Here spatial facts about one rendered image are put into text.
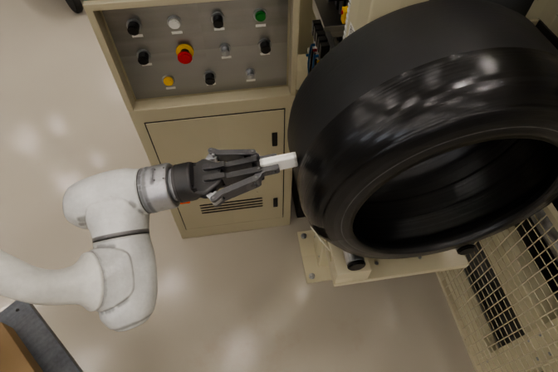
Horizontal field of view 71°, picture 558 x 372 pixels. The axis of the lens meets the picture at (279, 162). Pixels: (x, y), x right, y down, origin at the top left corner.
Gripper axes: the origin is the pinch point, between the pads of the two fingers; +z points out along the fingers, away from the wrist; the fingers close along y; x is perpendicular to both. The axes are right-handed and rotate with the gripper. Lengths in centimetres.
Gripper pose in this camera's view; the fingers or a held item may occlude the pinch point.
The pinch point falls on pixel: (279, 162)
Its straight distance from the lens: 75.4
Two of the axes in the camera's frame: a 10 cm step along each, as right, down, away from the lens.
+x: 1.5, 5.8, 8.0
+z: 9.8, -2.1, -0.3
